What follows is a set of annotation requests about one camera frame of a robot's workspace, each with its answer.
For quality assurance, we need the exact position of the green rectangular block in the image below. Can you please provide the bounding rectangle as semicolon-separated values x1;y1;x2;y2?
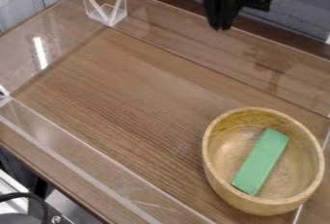
231;128;290;196

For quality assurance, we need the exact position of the brown wooden bowl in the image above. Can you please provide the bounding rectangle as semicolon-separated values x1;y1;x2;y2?
202;107;325;216

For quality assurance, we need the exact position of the clear acrylic corner bracket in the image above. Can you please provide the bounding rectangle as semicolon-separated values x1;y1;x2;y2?
83;0;128;27

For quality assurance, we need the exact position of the clear acrylic tray wall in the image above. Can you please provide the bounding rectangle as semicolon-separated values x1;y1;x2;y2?
0;0;330;224

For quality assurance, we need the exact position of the black cable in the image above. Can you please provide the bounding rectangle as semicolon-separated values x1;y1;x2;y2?
0;192;50;224

